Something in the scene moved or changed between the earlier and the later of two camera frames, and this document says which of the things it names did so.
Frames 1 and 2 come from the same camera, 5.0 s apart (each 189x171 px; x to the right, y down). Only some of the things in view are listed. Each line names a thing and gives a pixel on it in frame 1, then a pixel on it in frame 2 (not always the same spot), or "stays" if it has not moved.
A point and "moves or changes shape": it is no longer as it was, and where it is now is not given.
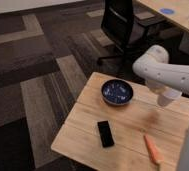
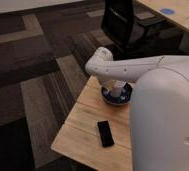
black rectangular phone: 105,133 stays
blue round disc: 167,11 stays
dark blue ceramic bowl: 117,92 stays
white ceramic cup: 166,98 moves or changes shape
